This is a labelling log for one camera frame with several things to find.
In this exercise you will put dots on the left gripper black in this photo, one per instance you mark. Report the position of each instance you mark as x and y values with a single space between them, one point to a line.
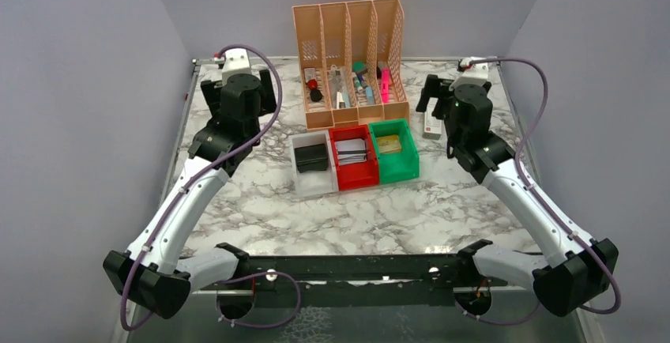
267 101

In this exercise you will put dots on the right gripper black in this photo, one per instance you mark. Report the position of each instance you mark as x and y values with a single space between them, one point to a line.
437 88

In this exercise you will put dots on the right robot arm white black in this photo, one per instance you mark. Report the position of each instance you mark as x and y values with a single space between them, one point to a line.
572 267

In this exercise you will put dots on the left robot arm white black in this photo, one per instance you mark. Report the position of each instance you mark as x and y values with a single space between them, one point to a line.
150 271

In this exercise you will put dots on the gold card stack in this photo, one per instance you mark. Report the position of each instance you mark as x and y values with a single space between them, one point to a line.
389 144

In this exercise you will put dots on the black card stack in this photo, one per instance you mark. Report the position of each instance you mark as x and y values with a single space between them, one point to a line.
311 158

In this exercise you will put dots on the white card stack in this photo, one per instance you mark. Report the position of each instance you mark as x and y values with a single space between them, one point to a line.
352 151

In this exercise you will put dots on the white red small box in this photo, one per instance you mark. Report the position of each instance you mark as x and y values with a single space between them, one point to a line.
432 127

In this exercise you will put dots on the pink highlighter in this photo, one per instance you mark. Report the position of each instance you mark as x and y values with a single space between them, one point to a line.
384 76

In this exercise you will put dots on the red black small object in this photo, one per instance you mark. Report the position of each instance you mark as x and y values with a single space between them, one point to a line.
315 93

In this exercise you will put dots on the blue white marker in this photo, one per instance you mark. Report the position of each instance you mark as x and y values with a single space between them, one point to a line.
369 94

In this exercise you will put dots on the green plastic bin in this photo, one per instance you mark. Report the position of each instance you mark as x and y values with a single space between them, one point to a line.
401 166

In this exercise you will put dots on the teal capped marker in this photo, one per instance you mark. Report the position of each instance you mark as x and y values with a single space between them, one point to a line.
359 69

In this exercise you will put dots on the white plastic bin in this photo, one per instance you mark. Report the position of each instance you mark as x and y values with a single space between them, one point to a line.
312 184

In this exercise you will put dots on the peach desk file organizer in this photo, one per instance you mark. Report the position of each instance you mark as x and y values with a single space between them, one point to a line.
330 38

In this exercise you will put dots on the red plastic bin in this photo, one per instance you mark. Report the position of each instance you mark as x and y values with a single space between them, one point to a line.
355 176

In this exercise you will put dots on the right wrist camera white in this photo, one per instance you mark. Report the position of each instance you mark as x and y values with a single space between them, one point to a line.
471 74

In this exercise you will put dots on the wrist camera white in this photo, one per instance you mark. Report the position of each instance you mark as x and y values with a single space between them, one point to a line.
236 62
471 74

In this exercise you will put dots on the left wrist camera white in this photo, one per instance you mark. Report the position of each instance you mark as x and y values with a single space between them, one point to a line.
236 62

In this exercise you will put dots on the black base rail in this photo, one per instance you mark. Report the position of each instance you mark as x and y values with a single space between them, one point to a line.
354 280

